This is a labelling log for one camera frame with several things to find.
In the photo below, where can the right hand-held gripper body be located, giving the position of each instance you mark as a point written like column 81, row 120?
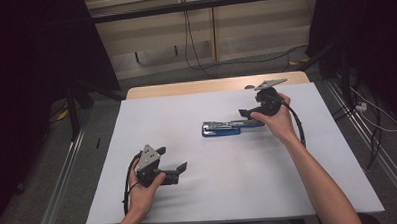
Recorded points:
column 269, row 103

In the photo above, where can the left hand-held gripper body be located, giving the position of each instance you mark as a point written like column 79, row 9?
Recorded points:
column 148, row 163

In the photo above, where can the blue stapler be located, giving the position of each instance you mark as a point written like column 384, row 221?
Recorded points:
column 220, row 129

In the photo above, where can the person's right hand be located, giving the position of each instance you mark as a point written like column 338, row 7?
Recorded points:
column 282, row 124

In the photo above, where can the person's left hand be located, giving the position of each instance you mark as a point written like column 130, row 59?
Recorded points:
column 141, row 197

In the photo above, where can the round brown table grommet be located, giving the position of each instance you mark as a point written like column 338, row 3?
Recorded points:
column 248, row 87

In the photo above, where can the white table mat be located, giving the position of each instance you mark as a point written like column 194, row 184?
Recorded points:
column 205, row 185

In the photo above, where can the yellow floor tape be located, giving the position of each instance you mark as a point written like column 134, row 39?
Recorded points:
column 300, row 61
column 63, row 115

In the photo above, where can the black metal stand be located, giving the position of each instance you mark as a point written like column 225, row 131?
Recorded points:
column 343, row 73
column 73, row 113

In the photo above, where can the white power strip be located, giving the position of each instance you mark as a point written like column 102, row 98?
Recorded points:
column 361, row 106

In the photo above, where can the black curtain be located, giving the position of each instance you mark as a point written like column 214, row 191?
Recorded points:
column 367, row 36
column 34, row 64

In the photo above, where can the black horizontal bar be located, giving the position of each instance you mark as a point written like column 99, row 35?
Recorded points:
column 199, row 5

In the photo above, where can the aluminium floor rail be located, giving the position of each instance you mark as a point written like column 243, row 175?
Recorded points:
column 388, row 165
column 59, row 190

